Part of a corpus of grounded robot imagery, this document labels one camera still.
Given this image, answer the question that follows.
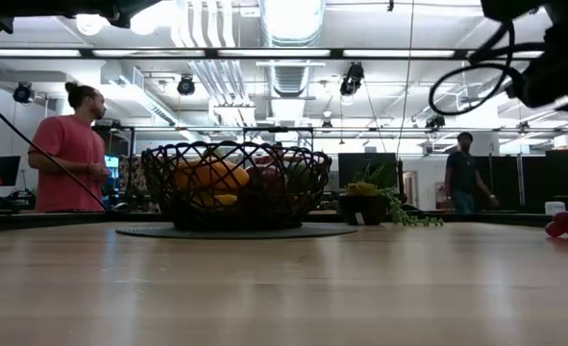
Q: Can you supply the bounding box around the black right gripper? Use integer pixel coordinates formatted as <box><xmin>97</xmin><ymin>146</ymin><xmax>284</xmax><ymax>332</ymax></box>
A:
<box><xmin>518</xmin><ymin>23</ymin><xmax>568</xmax><ymax>119</ymax></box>

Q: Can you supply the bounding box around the yellow banana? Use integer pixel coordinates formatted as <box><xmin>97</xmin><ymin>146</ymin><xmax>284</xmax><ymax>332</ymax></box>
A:
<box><xmin>191</xmin><ymin>191</ymin><xmax>239</xmax><ymax>208</ymax></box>

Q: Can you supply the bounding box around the person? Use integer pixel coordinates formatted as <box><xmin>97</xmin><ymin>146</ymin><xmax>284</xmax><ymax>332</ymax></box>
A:
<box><xmin>27</xmin><ymin>80</ymin><xmax>111</xmax><ymax>213</ymax></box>
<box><xmin>444</xmin><ymin>131</ymin><xmax>501</xmax><ymax>215</ymax></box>

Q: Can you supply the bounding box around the black monitor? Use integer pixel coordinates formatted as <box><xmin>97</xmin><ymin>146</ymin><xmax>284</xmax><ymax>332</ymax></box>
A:
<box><xmin>336</xmin><ymin>152</ymin><xmax>400</xmax><ymax>188</ymax></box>

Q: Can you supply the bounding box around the potted succulent plant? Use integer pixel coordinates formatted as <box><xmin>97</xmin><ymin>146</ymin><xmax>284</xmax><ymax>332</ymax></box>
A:
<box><xmin>336</xmin><ymin>162</ymin><xmax>446</xmax><ymax>228</ymax></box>

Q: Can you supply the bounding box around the grey round placemat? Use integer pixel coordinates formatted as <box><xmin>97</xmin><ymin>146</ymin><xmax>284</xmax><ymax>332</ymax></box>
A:
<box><xmin>114</xmin><ymin>221</ymin><xmax>359</xmax><ymax>240</ymax></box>

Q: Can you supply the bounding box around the black overhead beam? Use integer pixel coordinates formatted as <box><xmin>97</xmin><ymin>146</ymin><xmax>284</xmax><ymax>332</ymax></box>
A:
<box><xmin>0</xmin><ymin>46</ymin><xmax>568</xmax><ymax>61</ymax></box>

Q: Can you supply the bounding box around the black looped gripper cable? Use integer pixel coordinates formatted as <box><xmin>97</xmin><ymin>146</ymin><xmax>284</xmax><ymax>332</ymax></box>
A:
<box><xmin>429</xmin><ymin>23</ymin><xmax>547</xmax><ymax>117</ymax></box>

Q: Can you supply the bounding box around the silver ventilation duct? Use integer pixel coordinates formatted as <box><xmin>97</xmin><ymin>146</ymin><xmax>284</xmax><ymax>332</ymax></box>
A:
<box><xmin>259</xmin><ymin>0</ymin><xmax>327</xmax><ymax>49</ymax></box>

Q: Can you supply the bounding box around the black wire basket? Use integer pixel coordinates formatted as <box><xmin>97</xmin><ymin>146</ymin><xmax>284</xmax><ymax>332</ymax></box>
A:
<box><xmin>140</xmin><ymin>140</ymin><xmax>333</xmax><ymax>231</ymax></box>

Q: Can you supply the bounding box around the black metal table frame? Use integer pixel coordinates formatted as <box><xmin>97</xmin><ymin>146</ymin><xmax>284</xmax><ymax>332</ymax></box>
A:
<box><xmin>0</xmin><ymin>209</ymin><xmax>554</xmax><ymax>235</ymax></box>

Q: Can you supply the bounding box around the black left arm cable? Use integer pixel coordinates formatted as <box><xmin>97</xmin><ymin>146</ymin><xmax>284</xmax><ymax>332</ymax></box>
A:
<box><xmin>0</xmin><ymin>88</ymin><xmax>110</xmax><ymax>212</ymax></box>

